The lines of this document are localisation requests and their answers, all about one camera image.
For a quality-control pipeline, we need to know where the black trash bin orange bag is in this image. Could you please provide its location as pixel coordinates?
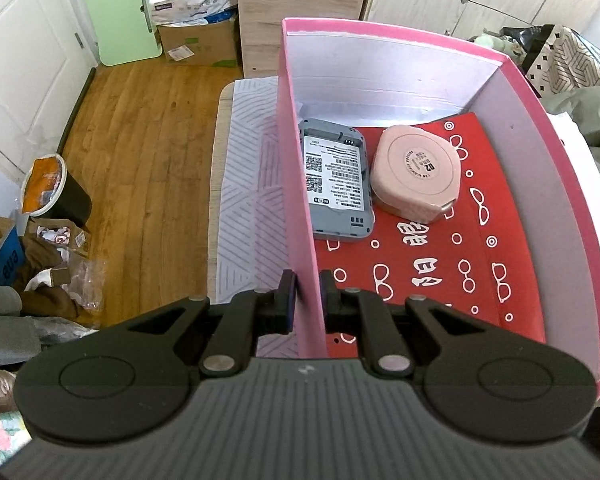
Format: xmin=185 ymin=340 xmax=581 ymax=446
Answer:
xmin=21 ymin=155 xmax=92 ymax=231

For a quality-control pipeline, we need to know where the black plastic bag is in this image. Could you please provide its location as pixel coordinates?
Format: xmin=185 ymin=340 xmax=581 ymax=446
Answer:
xmin=500 ymin=25 xmax=556 ymax=56

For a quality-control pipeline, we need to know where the grey upholstered seat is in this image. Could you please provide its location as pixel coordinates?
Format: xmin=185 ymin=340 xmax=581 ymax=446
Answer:
xmin=0 ymin=282 xmax=41 ymax=368

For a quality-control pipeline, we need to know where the geometric patterned bag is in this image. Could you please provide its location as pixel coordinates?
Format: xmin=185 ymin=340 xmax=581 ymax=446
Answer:
xmin=522 ymin=24 xmax=600 ymax=96

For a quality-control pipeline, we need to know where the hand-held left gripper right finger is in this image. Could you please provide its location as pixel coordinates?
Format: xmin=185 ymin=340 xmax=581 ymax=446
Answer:
xmin=319 ymin=270 xmax=507 ymax=379

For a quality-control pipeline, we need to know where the pink cardboard box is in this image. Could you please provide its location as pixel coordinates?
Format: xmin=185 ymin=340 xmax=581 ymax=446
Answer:
xmin=275 ymin=16 xmax=600 ymax=401

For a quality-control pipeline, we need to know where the clear plastic wrapping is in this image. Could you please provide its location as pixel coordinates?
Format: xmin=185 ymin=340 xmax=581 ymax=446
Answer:
xmin=62 ymin=255 xmax=106 ymax=311

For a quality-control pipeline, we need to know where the green folding table board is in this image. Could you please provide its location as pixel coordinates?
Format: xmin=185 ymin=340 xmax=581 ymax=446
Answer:
xmin=76 ymin=0 xmax=162 ymax=67

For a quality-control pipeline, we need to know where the white panel door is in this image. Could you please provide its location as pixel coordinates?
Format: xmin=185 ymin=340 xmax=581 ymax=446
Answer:
xmin=0 ymin=0 xmax=98 ymax=161

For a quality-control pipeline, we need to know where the brown cardboard box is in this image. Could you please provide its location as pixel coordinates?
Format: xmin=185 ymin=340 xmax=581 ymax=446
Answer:
xmin=156 ymin=16 xmax=241 ymax=69

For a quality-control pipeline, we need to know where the crumpled clear plastic bag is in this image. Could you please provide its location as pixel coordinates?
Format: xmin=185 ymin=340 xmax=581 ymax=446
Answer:
xmin=35 ymin=317 xmax=98 ymax=347

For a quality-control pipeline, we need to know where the white striped table cloth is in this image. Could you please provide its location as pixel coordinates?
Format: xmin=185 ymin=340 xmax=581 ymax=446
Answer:
xmin=215 ymin=76 xmax=301 ymax=358

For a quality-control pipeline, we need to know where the grey pocket router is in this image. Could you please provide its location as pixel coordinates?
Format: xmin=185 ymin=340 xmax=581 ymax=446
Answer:
xmin=298 ymin=118 xmax=376 ymax=243

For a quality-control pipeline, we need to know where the floral cloth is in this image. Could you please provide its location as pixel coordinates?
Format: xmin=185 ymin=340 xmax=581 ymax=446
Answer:
xmin=0 ymin=367 xmax=33 ymax=453

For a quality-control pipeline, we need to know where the small open cardboard box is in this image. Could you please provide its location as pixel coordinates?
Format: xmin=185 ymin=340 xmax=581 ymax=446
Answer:
xmin=27 ymin=217 xmax=92 ymax=256

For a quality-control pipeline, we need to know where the brown cloth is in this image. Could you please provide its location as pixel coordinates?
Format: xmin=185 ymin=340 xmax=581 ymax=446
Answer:
xmin=10 ymin=232 xmax=88 ymax=323

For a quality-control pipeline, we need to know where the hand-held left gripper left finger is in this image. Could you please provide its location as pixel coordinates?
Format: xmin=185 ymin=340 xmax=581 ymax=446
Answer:
xmin=102 ymin=269 xmax=298 ymax=377

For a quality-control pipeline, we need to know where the red printed paper liner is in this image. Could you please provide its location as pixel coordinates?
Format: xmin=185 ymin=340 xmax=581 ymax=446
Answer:
xmin=312 ymin=112 xmax=548 ymax=359

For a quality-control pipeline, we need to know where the pink round tape measure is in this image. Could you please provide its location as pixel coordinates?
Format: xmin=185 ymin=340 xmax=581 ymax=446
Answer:
xmin=370 ymin=125 xmax=462 ymax=224

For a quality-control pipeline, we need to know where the blue cardboard box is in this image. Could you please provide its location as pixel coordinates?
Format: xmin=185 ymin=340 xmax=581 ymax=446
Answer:
xmin=0 ymin=216 xmax=22 ymax=288

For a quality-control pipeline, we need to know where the olive green bedding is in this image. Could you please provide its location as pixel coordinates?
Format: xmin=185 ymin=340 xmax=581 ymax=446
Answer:
xmin=545 ymin=85 xmax=600 ymax=147

